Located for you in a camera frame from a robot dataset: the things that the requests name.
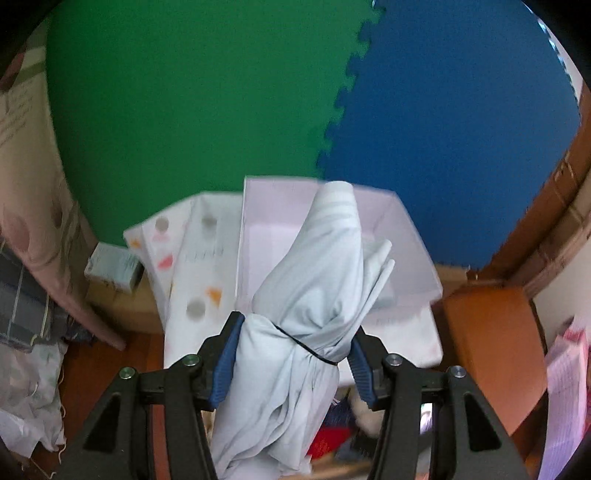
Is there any white cloth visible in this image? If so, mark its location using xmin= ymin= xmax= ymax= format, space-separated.
xmin=0 ymin=339 xmax=68 ymax=457

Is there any small white green box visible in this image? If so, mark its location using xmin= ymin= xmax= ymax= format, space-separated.
xmin=84 ymin=243 xmax=145 ymax=292

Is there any wooden drawer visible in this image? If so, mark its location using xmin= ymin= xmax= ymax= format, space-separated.
xmin=309 ymin=457 xmax=376 ymax=480

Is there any light grey underwear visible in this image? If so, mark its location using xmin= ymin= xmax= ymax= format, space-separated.
xmin=210 ymin=180 xmax=397 ymax=478

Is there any navy floral underwear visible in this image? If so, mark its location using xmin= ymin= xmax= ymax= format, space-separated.
xmin=323 ymin=399 xmax=354 ymax=428

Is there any black elastic band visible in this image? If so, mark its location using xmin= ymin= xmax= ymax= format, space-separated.
xmin=272 ymin=323 xmax=340 ymax=367

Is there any pink paper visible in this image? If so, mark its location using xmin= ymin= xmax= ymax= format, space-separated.
xmin=538 ymin=318 xmax=591 ymax=480

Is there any white printed sheet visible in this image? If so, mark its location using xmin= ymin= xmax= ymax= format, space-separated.
xmin=124 ymin=191 xmax=243 ymax=370

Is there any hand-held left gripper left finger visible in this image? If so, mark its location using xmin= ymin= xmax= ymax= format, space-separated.
xmin=58 ymin=311 xmax=245 ymax=480

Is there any red sock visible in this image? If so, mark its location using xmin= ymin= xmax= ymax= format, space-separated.
xmin=307 ymin=427 xmax=354 ymax=460

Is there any cream cloth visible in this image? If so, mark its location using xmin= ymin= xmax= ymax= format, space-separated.
xmin=348 ymin=392 xmax=386 ymax=437

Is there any tan cardboard box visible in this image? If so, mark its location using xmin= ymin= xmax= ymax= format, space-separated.
xmin=88 ymin=272 xmax=169 ymax=333

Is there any blue foam mat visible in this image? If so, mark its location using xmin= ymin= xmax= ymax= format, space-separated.
xmin=316 ymin=0 xmax=583 ymax=273

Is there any green foam mat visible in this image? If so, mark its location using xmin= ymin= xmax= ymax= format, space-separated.
xmin=46 ymin=0 xmax=386 ymax=252

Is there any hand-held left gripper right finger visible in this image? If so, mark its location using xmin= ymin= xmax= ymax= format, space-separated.
xmin=348 ymin=325 xmax=532 ymax=480

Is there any pink printed cloth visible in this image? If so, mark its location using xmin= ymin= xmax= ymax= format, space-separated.
xmin=0 ymin=32 xmax=127 ymax=352

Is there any plaid cloth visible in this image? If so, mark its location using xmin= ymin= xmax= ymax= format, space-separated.
xmin=0 ymin=240 xmax=70 ymax=352

